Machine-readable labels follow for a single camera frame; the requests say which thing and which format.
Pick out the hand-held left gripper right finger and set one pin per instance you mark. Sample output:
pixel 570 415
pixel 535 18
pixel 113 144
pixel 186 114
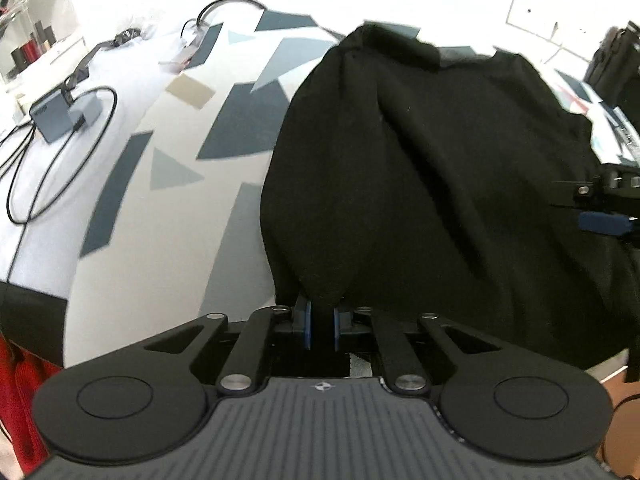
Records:
pixel 338 327

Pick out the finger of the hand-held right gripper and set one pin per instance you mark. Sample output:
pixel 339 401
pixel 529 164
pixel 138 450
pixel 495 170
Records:
pixel 602 223
pixel 575 192

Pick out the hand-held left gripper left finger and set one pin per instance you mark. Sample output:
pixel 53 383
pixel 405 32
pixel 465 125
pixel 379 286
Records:
pixel 306 325

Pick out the black garment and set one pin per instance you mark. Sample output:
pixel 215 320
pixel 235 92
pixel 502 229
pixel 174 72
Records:
pixel 425 160

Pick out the black bag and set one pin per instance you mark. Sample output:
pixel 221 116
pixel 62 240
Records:
pixel 612 65

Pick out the geometric patterned bed sheet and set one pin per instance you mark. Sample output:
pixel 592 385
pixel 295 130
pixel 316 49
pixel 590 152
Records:
pixel 200 170

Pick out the dark panel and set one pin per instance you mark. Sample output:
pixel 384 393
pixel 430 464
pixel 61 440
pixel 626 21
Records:
pixel 30 317

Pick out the red cloth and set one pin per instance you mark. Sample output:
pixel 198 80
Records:
pixel 20 410

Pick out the light grey power adapter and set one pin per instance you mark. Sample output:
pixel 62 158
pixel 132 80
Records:
pixel 89 107

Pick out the dark grey hub box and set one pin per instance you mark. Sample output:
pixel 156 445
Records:
pixel 52 117

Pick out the clear plastic bag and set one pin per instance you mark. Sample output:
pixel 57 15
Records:
pixel 137 30

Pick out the red bottle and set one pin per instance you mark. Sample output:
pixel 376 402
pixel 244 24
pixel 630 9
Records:
pixel 32 50

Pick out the clear acrylic organizer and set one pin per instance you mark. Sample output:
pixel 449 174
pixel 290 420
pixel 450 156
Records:
pixel 50 15

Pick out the white wall socket plate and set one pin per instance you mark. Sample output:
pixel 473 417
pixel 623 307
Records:
pixel 540 15

